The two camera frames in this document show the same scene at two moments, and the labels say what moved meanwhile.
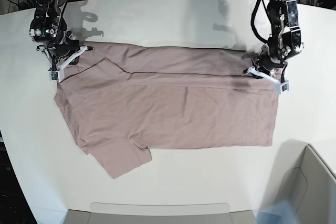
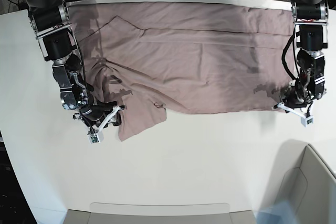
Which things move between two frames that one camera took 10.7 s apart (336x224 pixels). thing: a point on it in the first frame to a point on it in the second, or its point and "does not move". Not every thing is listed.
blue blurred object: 282,213 does not move
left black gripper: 63,49 to 94,114
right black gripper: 264,64 to 295,97
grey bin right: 303,178 does not move
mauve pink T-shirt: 124,100 to 153,59
